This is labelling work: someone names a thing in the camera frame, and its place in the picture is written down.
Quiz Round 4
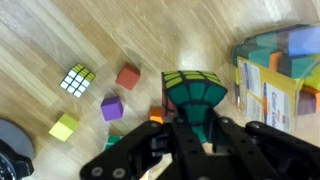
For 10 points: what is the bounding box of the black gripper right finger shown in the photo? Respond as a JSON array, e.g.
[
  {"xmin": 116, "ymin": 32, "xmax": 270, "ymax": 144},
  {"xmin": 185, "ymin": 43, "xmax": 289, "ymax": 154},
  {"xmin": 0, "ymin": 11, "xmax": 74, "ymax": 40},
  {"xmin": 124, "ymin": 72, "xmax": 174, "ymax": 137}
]
[{"xmin": 206, "ymin": 111, "xmax": 320, "ymax": 180}]

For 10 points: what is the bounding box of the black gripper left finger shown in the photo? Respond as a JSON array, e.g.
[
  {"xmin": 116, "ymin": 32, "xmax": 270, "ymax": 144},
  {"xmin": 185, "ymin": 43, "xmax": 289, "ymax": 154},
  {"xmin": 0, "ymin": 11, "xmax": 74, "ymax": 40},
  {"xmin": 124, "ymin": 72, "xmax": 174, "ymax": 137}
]
[{"xmin": 79, "ymin": 114, "xmax": 208, "ymax": 180}]

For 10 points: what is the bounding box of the black-framed six face puzzle cube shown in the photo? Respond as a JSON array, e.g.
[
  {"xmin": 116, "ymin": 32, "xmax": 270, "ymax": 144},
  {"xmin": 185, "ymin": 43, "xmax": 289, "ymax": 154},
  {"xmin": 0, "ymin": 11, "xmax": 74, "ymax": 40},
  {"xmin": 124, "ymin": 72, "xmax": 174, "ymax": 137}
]
[{"xmin": 161, "ymin": 69, "xmax": 230, "ymax": 144}]

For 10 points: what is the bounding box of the large white-framed green puzzle cube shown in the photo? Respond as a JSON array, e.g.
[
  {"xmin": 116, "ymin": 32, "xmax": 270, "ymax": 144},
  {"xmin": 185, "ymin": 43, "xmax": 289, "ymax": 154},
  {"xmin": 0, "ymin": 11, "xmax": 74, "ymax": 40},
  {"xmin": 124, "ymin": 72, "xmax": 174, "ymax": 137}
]
[{"xmin": 102, "ymin": 134, "xmax": 125, "ymax": 152}]

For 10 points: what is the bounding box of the small orange wooden cube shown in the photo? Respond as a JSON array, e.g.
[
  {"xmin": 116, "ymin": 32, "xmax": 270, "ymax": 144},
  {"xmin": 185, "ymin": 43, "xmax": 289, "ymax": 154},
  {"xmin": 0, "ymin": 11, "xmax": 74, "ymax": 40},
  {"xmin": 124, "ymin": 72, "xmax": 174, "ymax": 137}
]
[{"xmin": 147, "ymin": 106, "xmax": 166, "ymax": 125}]

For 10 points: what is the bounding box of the small bright purple wooden cube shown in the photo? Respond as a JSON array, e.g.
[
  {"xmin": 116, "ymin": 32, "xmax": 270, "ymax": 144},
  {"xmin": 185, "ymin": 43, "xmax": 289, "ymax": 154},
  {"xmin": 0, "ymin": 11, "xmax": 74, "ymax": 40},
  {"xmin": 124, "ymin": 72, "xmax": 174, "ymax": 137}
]
[{"xmin": 99, "ymin": 95, "xmax": 125, "ymax": 123}]

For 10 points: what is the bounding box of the small red wooden cube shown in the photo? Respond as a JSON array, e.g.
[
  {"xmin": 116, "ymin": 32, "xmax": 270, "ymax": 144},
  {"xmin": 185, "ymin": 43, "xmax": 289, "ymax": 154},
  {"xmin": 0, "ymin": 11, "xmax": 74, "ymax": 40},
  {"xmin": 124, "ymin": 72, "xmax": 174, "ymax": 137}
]
[{"xmin": 114, "ymin": 63, "xmax": 142, "ymax": 92}]

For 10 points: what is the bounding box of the small yellow wooden cube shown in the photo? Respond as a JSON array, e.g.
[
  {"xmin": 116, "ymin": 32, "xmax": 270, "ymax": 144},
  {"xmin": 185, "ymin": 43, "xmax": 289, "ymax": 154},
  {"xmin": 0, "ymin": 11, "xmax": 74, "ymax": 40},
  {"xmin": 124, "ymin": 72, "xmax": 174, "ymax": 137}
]
[{"xmin": 48, "ymin": 112, "xmax": 80, "ymax": 143}]

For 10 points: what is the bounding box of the mini white-yellow puzzle cube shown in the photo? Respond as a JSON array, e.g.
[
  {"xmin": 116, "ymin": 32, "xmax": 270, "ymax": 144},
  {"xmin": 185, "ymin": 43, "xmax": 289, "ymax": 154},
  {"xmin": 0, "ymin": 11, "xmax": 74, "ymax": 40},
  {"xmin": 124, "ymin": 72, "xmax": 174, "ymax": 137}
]
[{"xmin": 58, "ymin": 63, "xmax": 97, "ymax": 99}]

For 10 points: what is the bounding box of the blue cube inside jar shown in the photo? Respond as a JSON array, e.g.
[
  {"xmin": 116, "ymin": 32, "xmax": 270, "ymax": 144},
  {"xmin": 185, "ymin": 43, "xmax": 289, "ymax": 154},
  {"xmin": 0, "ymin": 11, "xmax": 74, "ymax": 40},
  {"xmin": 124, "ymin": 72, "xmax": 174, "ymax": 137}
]
[{"xmin": 287, "ymin": 26, "xmax": 320, "ymax": 57}]

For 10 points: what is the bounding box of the clear plastic jar of cubes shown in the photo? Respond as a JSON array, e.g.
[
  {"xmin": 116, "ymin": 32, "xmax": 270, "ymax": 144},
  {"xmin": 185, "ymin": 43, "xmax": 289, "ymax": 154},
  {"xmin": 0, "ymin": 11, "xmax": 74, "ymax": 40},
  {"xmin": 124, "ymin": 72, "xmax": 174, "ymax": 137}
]
[{"xmin": 231, "ymin": 23, "xmax": 320, "ymax": 135}]

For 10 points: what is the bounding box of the round black and grey device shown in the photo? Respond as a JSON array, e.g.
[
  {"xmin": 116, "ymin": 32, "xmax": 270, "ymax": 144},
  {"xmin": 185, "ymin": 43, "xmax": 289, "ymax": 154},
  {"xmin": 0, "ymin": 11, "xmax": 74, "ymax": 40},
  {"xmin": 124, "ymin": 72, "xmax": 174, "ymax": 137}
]
[{"xmin": 0, "ymin": 117, "xmax": 36, "ymax": 180}]

